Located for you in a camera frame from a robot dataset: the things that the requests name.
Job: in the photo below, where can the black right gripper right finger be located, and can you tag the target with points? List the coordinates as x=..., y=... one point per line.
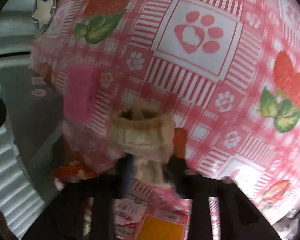
x=187, y=182

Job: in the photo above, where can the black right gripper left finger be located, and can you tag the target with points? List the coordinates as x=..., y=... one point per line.
x=124, y=169

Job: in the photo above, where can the pink striped dark sock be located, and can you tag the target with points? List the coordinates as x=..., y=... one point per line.
x=79, y=96

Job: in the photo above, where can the beige knitted sock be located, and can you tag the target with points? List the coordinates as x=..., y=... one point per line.
x=147, y=134

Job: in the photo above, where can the orange white tissue pack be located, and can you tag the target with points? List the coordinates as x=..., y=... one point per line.
x=101, y=188

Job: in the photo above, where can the pink tissue box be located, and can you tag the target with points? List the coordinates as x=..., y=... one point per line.
x=160, y=224

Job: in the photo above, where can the pink strawberry paw tablecloth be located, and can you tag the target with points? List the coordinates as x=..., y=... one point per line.
x=227, y=70

